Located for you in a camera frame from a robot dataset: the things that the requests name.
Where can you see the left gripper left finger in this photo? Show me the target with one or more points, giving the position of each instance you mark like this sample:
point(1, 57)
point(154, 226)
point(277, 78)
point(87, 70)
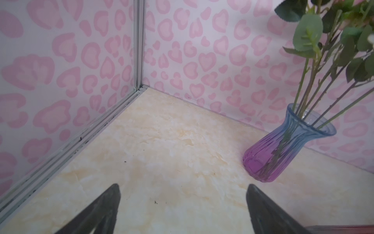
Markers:
point(97, 218)

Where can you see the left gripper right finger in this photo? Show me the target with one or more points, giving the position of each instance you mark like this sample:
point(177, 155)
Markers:
point(269, 218)

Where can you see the purple blue glass vase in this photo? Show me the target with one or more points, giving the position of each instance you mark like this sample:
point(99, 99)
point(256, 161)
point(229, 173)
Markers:
point(268, 158)

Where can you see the pink white rose with bud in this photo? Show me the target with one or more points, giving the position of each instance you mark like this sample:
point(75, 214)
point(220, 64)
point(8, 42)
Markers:
point(334, 37)

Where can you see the red grey glass vase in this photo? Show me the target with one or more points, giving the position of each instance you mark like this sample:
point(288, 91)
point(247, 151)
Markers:
point(344, 229)

